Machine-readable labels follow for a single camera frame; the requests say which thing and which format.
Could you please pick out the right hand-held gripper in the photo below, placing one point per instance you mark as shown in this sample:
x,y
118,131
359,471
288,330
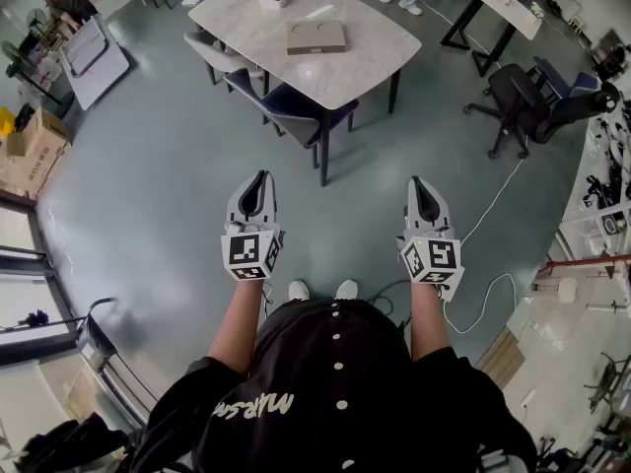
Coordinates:
x,y
439,256

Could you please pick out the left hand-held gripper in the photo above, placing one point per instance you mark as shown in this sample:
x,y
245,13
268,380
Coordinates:
x,y
246,251

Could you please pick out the beige box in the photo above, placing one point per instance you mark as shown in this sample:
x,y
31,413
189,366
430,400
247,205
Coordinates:
x,y
315,35

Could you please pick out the person's left forearm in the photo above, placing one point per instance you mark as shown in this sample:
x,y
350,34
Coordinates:
x,y
239,328

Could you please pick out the person's right forearm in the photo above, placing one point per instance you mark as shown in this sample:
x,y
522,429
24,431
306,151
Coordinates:
x,y
429,323

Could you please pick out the brown cardboard box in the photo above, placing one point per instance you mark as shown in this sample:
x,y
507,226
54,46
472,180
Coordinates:
x,y
42,128

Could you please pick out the person's left white shoe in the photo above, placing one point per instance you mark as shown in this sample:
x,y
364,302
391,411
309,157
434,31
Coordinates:
x,y
298,291

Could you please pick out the person's white shoe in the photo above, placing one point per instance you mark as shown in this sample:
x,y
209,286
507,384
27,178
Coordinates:
x,y
346,290
298,291

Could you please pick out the navy dining chair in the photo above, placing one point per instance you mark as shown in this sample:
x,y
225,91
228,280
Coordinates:
x,y
291,111

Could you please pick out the person's right white shoe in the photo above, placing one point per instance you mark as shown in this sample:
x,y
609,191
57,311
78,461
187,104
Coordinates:
x,y
346,290

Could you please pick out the black office chair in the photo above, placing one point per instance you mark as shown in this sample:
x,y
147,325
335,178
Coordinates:
x,y
522,101

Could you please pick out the grey dining chair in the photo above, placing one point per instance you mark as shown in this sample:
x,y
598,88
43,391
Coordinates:
x,y
212,52

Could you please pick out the white shelf rack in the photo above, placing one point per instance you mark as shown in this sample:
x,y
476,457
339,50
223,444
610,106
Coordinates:
x,y
599,205

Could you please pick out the blue office chair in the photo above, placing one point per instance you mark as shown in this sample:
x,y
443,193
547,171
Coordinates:
x,y
567,79

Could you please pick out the white power strip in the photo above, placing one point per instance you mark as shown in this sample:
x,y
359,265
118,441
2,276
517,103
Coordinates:
x,y
190,2

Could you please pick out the white folding cart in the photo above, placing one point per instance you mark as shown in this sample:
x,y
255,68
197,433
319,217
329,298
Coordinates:
x,y
93,62

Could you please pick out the person's black buttoned shirt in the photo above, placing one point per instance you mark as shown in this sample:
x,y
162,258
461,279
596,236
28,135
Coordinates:
x,y
345,412

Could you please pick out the large printed cardboard box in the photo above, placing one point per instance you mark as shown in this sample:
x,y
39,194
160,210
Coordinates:
x,y
34,170

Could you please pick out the black framed glass door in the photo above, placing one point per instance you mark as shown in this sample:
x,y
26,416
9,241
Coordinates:
x,y
34,264

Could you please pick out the yellow bin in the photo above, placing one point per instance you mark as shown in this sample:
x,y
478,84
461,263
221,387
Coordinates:
x,y
6,122

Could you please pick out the black bag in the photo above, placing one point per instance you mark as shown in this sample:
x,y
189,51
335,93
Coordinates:
x,y
69,444

